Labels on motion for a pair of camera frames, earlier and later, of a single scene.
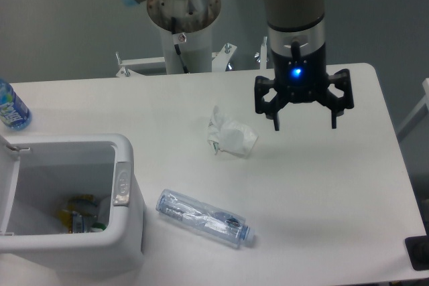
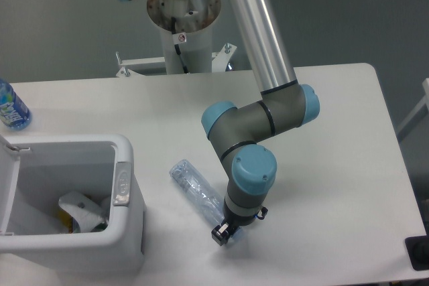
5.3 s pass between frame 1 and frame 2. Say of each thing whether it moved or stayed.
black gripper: moved
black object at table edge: stayed
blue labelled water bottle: stayed
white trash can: stayed
